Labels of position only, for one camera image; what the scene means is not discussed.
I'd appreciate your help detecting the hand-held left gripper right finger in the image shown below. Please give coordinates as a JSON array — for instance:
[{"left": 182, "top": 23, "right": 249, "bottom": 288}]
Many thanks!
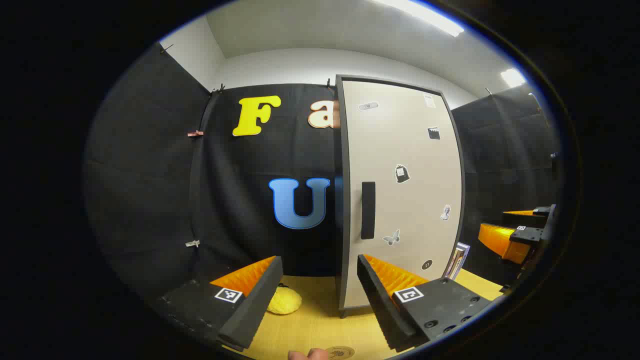
[{"left": 356, "top": 253, "right": 503, "bottom": 353}]

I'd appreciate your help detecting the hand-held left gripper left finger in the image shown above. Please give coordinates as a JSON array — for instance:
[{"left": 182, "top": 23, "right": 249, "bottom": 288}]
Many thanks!
[{"left": 150, "top": 255, "right": 284, "bottom": 351}]

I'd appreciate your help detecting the black door handle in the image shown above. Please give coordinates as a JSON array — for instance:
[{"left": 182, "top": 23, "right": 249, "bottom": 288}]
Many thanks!
[{"left": 361, "top": 181, "right": 376, "bottom": 240}]

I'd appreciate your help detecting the dark grey cabinet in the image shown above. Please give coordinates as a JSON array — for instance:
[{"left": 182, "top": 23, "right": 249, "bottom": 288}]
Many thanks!
[{"left": 334, "top": 74, "right": 467, "bottom": 318}]

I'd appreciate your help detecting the beige cabinet door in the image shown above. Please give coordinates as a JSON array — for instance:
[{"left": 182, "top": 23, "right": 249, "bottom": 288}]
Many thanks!
[{"left": 342, "top": 80, "right": 463, "bottom": 308}]

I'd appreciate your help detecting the yellow bumpy round object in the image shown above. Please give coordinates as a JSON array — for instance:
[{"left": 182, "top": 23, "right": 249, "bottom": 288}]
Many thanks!
[{"left": 266, "top": 285, "right": 303, "bottom": 315}]

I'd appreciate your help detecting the grey blue book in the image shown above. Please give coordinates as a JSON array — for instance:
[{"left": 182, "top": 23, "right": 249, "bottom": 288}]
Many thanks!
[{"left": 457, "top": 242, "right": 471, "bottom": 281}]

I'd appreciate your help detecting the dark tan book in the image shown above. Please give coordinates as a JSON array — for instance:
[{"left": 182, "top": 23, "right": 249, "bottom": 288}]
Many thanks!
[{"left": 450, "top": 245, "right": 464, "bottom": 280}]

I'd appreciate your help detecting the small ceiling light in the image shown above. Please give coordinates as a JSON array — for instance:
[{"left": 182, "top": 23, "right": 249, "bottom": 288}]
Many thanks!
[{"left": 500, "top": 68, "right": 527, "bottom": 88}]

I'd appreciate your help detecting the black backdrop cloth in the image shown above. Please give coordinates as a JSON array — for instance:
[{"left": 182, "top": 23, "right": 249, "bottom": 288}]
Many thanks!
[{"left": 85, "top": 42, "right": 561, "bottom": 301}]

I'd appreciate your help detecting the long ceiling light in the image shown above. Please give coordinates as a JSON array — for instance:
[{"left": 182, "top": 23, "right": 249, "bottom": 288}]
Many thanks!
[{"left": 370, "top": 0, "right": 466, "bottom": 37}]

